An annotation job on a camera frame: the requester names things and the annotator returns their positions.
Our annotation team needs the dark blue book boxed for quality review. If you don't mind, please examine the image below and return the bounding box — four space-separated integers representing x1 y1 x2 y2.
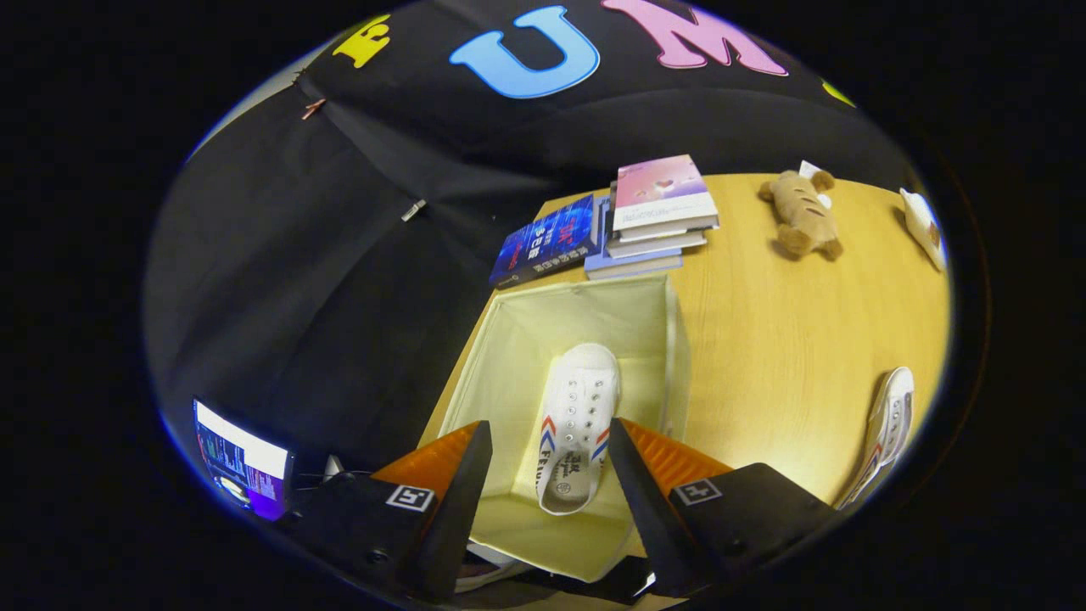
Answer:
490 193 599 291

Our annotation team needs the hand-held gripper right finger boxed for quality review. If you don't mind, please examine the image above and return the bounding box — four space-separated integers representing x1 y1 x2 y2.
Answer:
607 418 837 599

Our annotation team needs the black backdrop cloth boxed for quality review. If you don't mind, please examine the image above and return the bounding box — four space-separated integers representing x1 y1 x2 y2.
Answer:
144 0 917 510

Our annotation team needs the tan bread plush toy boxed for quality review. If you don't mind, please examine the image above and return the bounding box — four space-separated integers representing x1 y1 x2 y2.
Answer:
758 161 845 261

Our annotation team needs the computer monitor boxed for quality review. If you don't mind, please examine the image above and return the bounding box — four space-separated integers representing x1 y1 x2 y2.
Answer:
193 399 294 520

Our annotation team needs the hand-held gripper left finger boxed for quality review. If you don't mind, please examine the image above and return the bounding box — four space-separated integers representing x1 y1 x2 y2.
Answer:
278 420 495 605

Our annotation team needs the cream fabric storage box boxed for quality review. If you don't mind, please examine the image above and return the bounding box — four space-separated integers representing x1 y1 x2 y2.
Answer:
420 273 692 605

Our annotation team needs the pink cover book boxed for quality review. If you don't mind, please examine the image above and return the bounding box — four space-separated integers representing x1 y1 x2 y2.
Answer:
613 154 720 243

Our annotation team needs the light blue book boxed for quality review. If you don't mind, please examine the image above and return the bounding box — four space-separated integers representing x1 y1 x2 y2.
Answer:
584 197 684 281

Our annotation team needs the white canvas shoe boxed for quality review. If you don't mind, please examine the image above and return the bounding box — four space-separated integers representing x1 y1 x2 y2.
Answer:
536 343 622 516
836 367 915 510

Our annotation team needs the grey book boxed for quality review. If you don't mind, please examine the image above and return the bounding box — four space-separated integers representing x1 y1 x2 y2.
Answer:
607 229 708 260

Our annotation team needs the white plush toy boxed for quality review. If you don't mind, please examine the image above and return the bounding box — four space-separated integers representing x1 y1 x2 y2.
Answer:
899 188 947 272

